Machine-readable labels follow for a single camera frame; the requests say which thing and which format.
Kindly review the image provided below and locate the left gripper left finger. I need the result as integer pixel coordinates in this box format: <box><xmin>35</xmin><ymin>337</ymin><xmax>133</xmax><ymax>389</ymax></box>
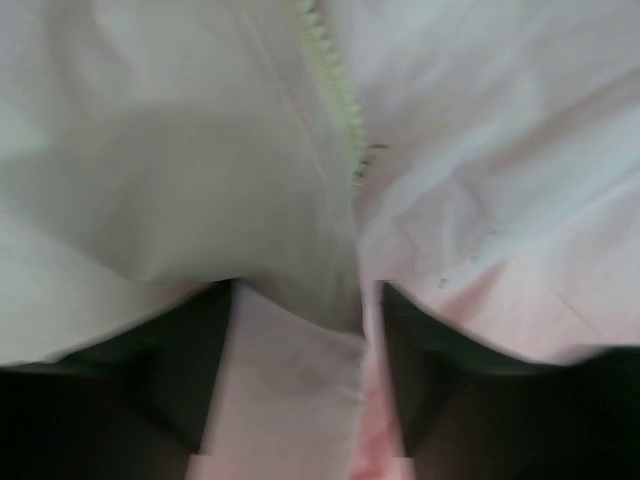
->
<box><xmin>1</xmin><ymin>281</ymin><xmax>233</xmax><ymax>480</ymax></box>

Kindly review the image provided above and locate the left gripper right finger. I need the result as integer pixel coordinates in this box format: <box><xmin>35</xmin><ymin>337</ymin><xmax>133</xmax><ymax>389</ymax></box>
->
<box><xmin>381</xmin><ymin>284</ymin><xmax>639</xmax><ymax>479</ymax></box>

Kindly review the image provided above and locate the pink hooded zip jacket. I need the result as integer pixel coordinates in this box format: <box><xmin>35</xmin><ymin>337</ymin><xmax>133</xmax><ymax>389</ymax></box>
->
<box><xmin>1</xmin><ymin>1</ymin><xmax>639</xmax><ymax>479</ymax></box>

